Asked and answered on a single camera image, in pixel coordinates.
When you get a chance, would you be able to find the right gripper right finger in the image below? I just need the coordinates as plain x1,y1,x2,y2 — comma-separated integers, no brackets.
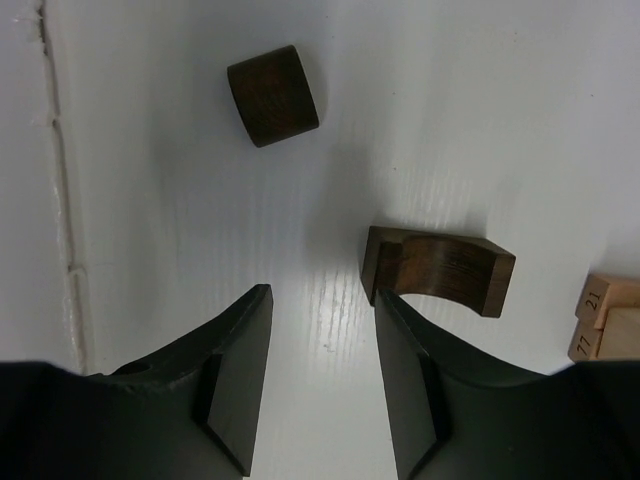
375,291,639,479

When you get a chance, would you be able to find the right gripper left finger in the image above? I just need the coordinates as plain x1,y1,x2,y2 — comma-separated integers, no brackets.
1,284,273,479

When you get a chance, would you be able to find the dark arch wood block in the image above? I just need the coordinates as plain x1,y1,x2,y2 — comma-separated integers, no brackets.
361,226,516,318

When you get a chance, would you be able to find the light long wood block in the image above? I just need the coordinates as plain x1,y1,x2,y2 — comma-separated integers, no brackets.
575,273,639,330
568,321,603,363

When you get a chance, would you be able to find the small dark wood block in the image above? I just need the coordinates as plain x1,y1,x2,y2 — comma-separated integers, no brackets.
227,45,320,148

